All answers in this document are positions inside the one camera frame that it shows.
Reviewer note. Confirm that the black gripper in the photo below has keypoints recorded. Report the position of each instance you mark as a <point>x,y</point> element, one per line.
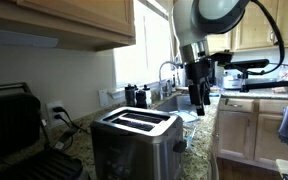
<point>199,73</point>

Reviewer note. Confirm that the stainless steel two-slot toaster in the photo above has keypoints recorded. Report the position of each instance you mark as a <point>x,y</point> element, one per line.
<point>137,146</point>

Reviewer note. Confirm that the clear glass baking dish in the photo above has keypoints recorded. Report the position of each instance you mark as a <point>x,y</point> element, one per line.
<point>187,118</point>

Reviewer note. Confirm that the stainless steel kitchen sink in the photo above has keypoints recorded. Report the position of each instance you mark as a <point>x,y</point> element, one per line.
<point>170,105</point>

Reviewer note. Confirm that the white rice cooker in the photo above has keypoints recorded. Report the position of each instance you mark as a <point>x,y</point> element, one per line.
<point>231,82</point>

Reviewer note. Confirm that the light wood lower cabinets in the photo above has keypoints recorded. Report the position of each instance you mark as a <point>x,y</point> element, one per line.
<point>234,133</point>

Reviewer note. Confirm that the chrome arched kitchen faucet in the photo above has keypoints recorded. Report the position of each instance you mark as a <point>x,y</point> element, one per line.
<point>160,80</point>

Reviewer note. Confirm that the pale grinder with black cap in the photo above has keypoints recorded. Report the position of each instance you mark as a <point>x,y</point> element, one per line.
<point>147,96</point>

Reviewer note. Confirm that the short black grinder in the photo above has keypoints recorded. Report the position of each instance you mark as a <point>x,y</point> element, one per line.
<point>141,99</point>

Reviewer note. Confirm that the tall black pepper grinder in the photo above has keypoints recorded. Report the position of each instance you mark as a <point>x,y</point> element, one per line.
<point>130,96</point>

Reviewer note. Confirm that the bright kitchen window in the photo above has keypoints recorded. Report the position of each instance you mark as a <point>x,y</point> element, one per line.
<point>134,50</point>

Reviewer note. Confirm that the plain wooden upper cabinet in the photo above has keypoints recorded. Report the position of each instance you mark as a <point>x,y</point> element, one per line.
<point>67,16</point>

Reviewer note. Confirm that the black panini grill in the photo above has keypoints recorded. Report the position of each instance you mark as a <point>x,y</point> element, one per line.
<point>10,126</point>

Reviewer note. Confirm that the wrist mounted camera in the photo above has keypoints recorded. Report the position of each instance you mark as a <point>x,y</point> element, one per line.
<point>222,57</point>

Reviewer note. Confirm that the black stereo bar camera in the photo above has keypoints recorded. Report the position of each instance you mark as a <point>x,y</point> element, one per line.
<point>247,64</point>

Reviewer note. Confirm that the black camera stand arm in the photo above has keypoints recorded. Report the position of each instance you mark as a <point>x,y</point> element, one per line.
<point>270,85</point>

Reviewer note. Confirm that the white wall switch plate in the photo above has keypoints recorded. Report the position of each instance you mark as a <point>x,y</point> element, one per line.
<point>103,98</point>

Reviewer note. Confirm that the white wall power outlet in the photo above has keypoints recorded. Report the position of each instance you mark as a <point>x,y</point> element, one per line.
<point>50,106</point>

